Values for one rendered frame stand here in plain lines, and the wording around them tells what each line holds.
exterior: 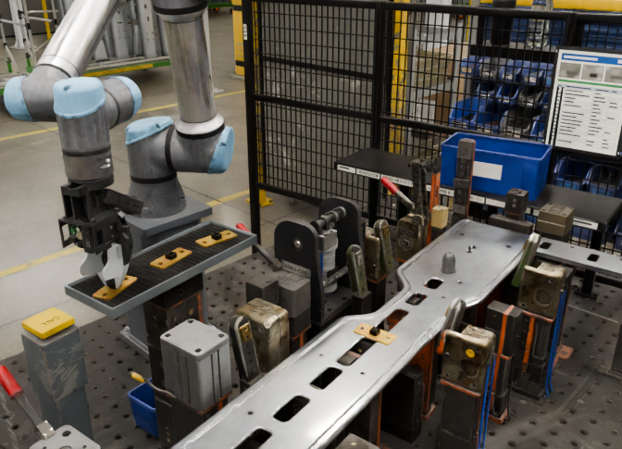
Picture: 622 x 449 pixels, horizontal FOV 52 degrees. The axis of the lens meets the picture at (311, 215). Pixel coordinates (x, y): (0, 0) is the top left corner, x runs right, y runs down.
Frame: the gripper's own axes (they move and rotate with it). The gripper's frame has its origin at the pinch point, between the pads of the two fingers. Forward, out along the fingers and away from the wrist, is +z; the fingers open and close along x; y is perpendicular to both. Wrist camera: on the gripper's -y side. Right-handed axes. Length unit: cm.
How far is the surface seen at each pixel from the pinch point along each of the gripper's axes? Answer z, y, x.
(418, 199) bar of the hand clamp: 6, -73, 39
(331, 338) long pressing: 18.0, -21.7, 33.5
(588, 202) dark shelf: 15, -111, 81
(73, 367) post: 10.6, 12.6, -0.1
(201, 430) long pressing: 17.6, 11.1, 23.1
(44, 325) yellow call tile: 2.0, 14.2, -2.9
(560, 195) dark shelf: 15, -114, 73
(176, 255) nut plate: 1.2, -13.9, 3.8
